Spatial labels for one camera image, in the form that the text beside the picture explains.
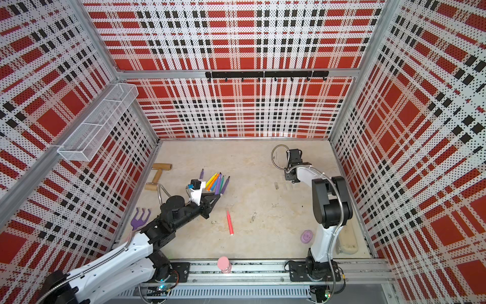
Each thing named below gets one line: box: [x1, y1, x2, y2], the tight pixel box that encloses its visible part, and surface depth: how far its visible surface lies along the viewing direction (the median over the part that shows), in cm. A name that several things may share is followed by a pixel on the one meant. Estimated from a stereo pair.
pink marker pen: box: [226, 210, 235, 235], surface depth 88 cm
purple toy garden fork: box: [130, 207, 152, 231], surface depth 90 cm
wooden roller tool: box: [144, 162, 173, 192], surface depth 103 cm
